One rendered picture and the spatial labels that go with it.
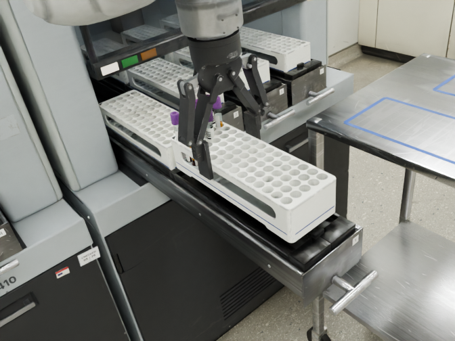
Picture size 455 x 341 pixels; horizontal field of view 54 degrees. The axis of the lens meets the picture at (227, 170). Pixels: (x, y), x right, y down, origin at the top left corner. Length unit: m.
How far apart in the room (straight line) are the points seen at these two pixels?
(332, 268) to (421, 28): 2.62
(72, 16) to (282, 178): 0.36
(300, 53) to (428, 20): 2.01
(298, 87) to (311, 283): 0.65
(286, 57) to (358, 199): 1.01
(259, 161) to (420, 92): 0.49
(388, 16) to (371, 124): 2.40
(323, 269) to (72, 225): 0.51
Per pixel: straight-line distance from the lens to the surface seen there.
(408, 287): 1.35
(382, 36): 3.37
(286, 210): 0.61
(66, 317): 1.07
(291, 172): 0.68
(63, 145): 0.98
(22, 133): 0.93
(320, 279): 0.69
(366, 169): 2.24
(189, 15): 0.63
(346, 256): 0.72
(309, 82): 1.23
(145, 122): 0.95
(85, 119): 0.97
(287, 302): 1.64
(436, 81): 1.14
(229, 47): 0.64
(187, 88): 0.64
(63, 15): 0.50
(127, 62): 0.95
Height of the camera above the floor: 1.29
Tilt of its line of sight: 34 degrees down
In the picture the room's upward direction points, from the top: 9 degrees counter-clockwise
